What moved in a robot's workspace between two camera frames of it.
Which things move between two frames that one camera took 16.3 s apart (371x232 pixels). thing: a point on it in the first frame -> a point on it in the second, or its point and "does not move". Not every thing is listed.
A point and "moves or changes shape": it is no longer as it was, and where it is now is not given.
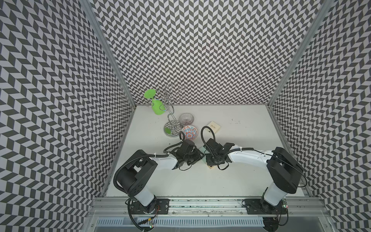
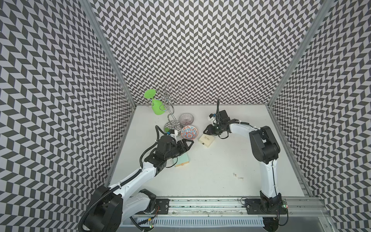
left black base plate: x=160 y=206 does not move
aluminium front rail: x=109 y=207 does not move
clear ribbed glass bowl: x=186 y=119 does not move
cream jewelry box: x=215 y=127 moves or changes shape
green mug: x=158 y=107 does not move
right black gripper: x=208 y=161 -> x=210 y=131
